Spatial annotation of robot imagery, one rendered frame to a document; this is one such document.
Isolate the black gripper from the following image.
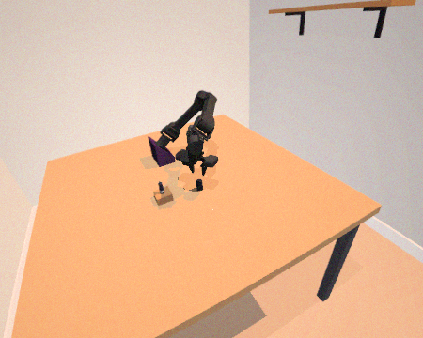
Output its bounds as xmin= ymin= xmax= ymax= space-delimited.
xmin=175 ymin=149 xmax=219 ymax=176

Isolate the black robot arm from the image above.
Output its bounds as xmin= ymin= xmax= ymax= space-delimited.
xmin=153 ymin=90 xmax=218 ymax=167

